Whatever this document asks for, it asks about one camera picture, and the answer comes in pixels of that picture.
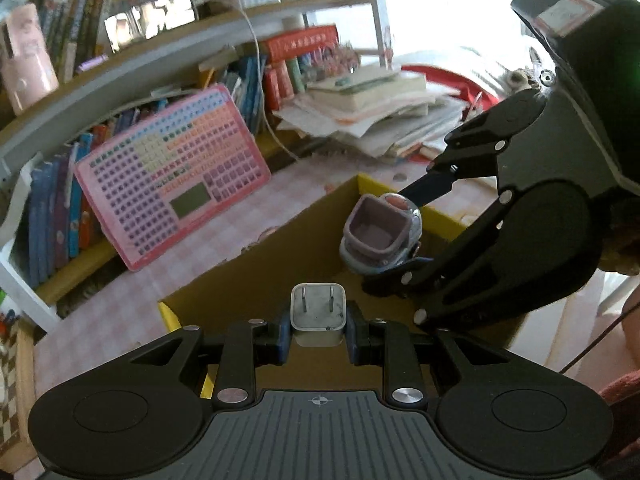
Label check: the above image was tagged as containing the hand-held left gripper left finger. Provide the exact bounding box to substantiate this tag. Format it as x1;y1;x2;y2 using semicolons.
130;309;296;409

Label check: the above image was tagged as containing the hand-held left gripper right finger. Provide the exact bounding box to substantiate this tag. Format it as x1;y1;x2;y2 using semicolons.
344;302;512;407

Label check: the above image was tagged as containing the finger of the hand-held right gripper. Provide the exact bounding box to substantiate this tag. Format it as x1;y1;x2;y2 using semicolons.
399;90;550;209
361;189;522;327

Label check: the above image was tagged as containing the white charger plug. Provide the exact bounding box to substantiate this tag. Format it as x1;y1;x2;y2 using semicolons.
290;283;347;349

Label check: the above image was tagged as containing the grey purple toy cup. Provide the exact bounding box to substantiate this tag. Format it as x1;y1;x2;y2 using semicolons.
339;192;425;275

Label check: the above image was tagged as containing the yellow cardboard box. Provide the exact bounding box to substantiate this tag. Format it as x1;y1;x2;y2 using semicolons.
157;173;532;401

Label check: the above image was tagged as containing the red white plastic object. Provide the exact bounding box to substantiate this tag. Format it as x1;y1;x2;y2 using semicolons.
399;47;506;113

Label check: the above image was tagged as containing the stack of books and papers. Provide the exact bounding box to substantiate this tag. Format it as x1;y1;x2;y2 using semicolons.
274;66;467;162

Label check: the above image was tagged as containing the pink checked table mat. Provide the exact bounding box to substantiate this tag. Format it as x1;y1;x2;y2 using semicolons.
34;152;506;401

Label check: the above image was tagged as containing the pink learning tablet board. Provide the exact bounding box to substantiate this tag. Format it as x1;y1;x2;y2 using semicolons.
74;85;272;272

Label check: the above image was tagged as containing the red book box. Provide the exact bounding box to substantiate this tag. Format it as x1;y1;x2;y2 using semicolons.
261;25;342;63

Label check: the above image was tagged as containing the row of small colourful books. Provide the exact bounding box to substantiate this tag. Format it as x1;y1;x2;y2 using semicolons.
215;54;313;133

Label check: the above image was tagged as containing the person's red clothing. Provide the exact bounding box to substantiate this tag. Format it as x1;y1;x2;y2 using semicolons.
597;372;640;480

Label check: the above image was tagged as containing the row of blue books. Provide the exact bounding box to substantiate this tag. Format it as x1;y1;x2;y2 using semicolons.
27;102;168;289

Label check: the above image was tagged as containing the wooden chessboard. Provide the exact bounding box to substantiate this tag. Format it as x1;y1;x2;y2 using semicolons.
0;319;37;463

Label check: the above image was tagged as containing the wooden desk shelf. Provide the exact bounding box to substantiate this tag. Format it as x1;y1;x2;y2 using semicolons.
0;0;383;173

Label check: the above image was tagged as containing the shiny silver case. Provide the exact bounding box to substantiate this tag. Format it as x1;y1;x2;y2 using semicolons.
104;0;197;54

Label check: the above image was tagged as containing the row of upright shelf books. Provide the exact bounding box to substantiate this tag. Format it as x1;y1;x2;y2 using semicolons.
30;0;151;83

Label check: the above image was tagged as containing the pink tumbler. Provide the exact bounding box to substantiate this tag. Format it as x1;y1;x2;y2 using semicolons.
0;2;60;116

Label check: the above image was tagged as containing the thin black cable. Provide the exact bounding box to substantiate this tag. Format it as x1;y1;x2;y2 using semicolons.
559;296;640;376

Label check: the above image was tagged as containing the white cable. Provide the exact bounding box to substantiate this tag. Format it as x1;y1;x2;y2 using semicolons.
239;0;302;160

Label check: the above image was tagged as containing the white shelf frame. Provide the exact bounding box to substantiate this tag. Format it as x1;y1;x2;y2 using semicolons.
0;157;62;333

